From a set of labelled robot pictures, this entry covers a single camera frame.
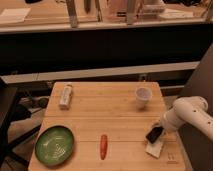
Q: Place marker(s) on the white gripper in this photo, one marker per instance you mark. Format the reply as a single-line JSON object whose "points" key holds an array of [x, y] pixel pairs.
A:
{"points": [[169, 121]]}

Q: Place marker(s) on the black eraser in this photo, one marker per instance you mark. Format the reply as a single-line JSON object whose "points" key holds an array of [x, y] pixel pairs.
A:
{"points": [[154, 134]]}

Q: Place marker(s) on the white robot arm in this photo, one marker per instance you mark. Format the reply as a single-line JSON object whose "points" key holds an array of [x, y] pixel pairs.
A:
{"points": [[192, 110]]}

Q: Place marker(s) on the white sponge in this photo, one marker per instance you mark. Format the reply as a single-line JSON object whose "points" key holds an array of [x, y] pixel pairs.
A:
{"points": [[154, 149]]}

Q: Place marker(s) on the white plastic cup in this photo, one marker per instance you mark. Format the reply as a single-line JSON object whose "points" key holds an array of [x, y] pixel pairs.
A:
{"points": [[142, 96]]}

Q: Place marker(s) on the green plate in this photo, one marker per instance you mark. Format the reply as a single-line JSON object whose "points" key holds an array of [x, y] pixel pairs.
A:
{"points": [[54, 146]]}

